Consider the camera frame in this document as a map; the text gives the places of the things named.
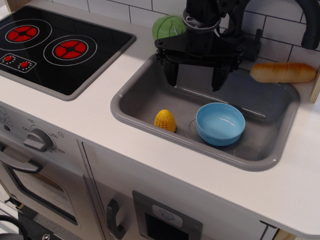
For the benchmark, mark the grey cabinet door handle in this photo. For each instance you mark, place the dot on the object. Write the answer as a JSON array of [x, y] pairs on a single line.
[[112, 209]]

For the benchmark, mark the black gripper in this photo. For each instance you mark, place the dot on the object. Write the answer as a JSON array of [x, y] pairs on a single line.
[[198, 48]]

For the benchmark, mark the grey toy sink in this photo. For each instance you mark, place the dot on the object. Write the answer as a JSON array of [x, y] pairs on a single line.
[[268, 108]]

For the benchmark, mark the black toy faucet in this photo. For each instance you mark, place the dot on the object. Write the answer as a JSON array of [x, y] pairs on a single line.
[[283, 24]]

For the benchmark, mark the toy oven door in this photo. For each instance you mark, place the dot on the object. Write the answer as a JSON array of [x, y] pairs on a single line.
[[57, 192]]

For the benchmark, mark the toy bread loaf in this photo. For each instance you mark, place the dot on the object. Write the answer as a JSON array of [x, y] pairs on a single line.
[[283, 72]]

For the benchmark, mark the grey oven door handle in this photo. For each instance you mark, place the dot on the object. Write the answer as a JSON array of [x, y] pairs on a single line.
[[15, 161]]

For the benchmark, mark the green toy cabbage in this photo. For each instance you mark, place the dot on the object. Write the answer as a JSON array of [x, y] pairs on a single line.
[[168, 26]]

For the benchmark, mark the blue plastic bowl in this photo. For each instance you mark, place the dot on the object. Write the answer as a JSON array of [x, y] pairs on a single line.
[[219, 124]]

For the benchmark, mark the grey dishwasher panel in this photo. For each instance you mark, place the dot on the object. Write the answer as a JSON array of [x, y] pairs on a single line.
[[157, 221]]

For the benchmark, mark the black toy stovetop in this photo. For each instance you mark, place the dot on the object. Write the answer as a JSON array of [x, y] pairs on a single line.
[[56, 54]]

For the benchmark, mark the grey oven knob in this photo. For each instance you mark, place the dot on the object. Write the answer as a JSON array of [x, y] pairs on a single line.
[[38, 140]]

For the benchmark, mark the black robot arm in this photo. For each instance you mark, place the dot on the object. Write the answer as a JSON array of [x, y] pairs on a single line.
[[207, 14]]

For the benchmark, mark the yellow toy corn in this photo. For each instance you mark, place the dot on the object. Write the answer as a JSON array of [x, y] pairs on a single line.
[[165, 120]]

